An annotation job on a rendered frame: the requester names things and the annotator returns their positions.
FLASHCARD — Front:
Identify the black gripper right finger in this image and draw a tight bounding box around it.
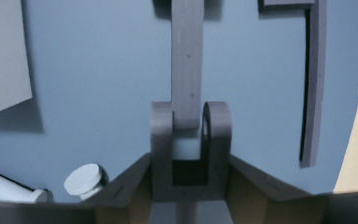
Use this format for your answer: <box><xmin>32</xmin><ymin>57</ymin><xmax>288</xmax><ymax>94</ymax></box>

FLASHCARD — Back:
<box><xmin>225</xmin><ymin>153</ymin><xmax>358</xmax><ymax>224</ymax></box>

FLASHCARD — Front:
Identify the grey clevis fork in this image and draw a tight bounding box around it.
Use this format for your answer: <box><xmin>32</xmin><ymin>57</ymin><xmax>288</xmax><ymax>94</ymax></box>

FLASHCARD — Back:
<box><xmin>150</xmin><ymin>101</ymin><xmax>232</xmax><ymax>224</ymax></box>

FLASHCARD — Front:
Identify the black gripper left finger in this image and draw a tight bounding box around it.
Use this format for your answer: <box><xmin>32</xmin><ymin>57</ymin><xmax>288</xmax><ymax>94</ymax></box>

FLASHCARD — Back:
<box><xmin>0</xmin><ymin>152</ymin><xmax>153</xmax><ymax>224</ymax></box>

